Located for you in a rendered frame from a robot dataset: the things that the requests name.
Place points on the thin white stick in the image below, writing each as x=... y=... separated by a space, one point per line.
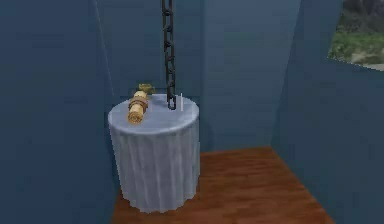
x=181 y=102

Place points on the small yellow-green object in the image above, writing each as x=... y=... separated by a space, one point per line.
x=146 y=88

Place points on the round table with white cloth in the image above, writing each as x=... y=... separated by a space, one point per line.
x=156 y=156

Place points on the window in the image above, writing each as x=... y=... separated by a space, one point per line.
x=361 y=30

